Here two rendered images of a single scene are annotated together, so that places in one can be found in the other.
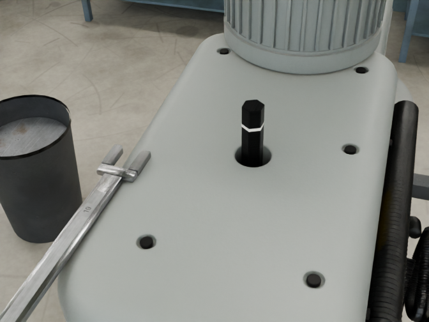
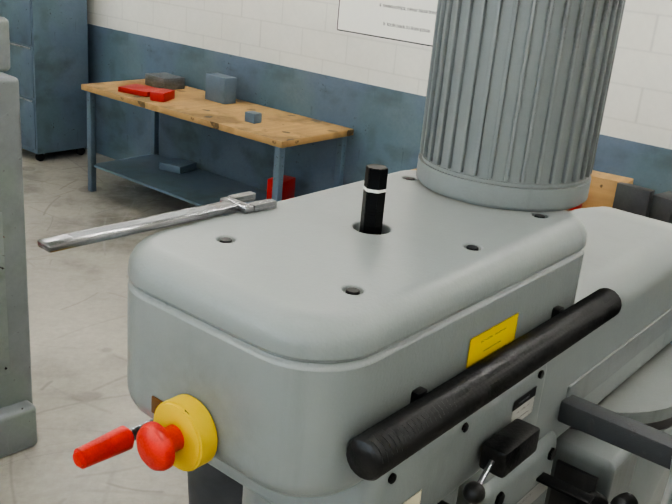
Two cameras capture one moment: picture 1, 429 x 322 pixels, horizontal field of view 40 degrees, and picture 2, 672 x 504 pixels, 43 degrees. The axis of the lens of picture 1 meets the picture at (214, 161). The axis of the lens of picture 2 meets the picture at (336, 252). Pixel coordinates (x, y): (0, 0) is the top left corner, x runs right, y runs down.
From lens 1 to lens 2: 0.42 m
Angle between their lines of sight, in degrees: 27
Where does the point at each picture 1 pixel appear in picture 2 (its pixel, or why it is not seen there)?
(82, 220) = (182, 213)
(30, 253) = not seen: outside the picture
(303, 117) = (445, 223)
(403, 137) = (578, 308)
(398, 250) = (495, 368)
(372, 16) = (562, 162)
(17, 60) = not seen: hidden behind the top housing
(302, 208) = (385, 260)
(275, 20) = (453, 137)
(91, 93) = not seen: hidden behind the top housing
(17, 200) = (207, 472)
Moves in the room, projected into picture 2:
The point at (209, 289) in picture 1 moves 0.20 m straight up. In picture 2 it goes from (254, 270) to (268, 16)
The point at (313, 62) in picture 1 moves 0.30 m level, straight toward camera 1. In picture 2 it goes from (484, 191) to (332, 264)
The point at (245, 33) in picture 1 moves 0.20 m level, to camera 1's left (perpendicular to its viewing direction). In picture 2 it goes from (429, 156) to (269, 128)
